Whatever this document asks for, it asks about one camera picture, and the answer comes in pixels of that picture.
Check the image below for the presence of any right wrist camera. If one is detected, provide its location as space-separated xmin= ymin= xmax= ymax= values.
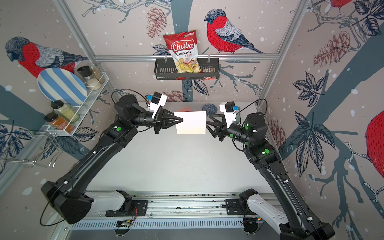
xmin=220 ymin=102 xmax=240 ymax=128

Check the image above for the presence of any orange spice jar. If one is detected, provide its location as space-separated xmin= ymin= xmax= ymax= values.
xmin=44 ymin=112 xmax=75 ymax=134

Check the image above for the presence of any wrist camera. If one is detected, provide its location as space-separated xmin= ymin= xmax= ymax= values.
xmin=147 ymin=92 xmax=168 ymax=118
xmin=220 ymin=102 xmax=240 ymax=128

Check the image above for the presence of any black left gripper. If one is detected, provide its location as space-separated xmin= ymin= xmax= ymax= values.
xmin=129 ymin=106 xmax=183 ymax=135

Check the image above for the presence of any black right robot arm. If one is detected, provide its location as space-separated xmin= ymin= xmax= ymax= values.
xmin=206 ymin=112 xmax=335 ymax=240

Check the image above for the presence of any pink square paper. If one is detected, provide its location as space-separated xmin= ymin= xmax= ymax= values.
xmin=180 ymin=107 xmax=193 ymax=112
xmin=175 ymin=111 xmax=207 ymax=135

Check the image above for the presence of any green spice jar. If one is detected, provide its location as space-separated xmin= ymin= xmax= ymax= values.
xmin=51 ymin=100 xmax=80 ymax=123

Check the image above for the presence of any black lid spice jar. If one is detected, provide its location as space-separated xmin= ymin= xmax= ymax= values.
xmin=77 ymin=66 xmax=102 ymax=91

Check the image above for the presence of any red Chuba chips bag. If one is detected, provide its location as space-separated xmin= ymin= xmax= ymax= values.
xmin=164 ymin=30 xmax=201 ymax=73

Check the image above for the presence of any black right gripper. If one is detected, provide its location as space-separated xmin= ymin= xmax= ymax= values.
xmin=203 ymin=114 xmax=254 ymax=148

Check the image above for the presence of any blue patterned ceramic bowl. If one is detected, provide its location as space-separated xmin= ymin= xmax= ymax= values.
xmin=202 ymin=104 xmax=218 ymax=116

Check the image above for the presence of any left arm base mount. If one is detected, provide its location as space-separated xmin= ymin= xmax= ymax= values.
xmin=106 ymin=190 xmax=148 ymax=217

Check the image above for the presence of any black wire basket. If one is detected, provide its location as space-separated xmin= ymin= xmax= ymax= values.
xmin=154 ymin=58 xmax=220 ymax=81

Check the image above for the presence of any white wire shelf rack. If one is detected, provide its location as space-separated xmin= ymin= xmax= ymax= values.
xmin=38 ymin=68 xmax=110 ymax=137

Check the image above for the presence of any blue striped plate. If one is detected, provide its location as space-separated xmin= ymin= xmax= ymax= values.
xmin=37 ymin=68 xmax=88 ymax=107

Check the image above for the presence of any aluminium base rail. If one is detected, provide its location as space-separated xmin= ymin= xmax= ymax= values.
xmin=64 ymin=191 xmax=313 ymax=220

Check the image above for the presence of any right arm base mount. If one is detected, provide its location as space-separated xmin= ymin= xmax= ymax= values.
xmin=222 ymin=189 xmax=259 ymax=216

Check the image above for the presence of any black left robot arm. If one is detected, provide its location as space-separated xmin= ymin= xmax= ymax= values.
xmin=41 ymin=93 xmax=184 ymax=224

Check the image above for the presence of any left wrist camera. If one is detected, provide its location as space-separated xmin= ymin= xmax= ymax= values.
xmin=147 ymin=92 xmax=168 ymax=118

